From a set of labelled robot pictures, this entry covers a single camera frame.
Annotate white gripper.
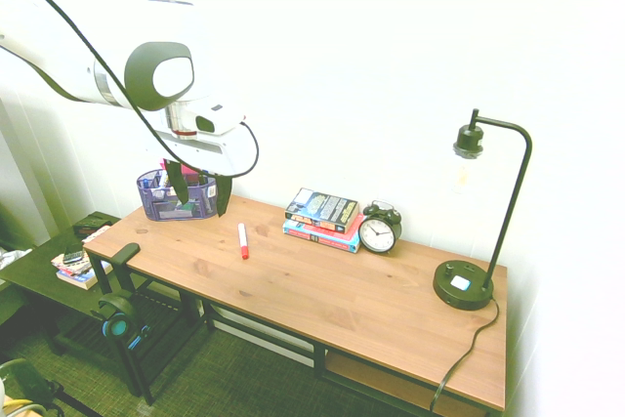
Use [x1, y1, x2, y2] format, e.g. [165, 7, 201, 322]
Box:
[146, 121, 261, 219]

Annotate red and white marker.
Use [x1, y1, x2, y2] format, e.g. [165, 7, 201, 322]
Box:
[236, 222, 251, 261]

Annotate purple mesh desk organizer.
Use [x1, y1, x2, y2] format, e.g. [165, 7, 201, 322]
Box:
[136, 168, 219, 223]

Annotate black headphone hook clamp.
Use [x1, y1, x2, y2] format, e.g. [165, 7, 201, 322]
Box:
[99, 241, 143, 312]

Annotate small black box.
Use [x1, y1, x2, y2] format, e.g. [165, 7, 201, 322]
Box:
[71, 214, 114, 238]

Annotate black slatted shoe rack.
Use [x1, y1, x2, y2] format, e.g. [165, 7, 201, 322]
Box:
[52, 287, 209, 377]

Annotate small wooden box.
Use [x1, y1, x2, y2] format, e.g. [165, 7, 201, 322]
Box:
[282, 213, 366, 255]

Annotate striped patterned notebook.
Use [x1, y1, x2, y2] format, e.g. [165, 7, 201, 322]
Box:
[50, 224, 113, 277]

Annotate white and blue magazine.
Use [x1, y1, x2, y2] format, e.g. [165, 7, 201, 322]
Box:
[55, 260, 114, 292]

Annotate black and blue headphones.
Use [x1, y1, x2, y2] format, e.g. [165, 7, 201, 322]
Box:
[96, 288, 153, 353]

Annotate black twin-bell alarm clock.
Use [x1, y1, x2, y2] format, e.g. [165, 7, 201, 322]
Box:
[357, 199, 403, 256]

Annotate low black bench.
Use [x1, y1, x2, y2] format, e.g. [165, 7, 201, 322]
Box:
[0, 210, 150, 323]

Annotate wooden desk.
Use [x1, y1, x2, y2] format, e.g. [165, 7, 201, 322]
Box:
[82, 245, 507, 417]

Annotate wooden under-desk shelf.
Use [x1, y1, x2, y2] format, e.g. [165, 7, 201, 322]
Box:
[323, 350, 490, 417]

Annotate black desk lamp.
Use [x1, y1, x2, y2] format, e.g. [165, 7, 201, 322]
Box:
[432, 107, 534, 313]

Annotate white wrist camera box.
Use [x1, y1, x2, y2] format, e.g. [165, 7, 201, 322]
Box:
[193, 98, 246, 137]

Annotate black lamp power cable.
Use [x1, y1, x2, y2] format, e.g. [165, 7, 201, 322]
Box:
[428, 296, 501, 414]

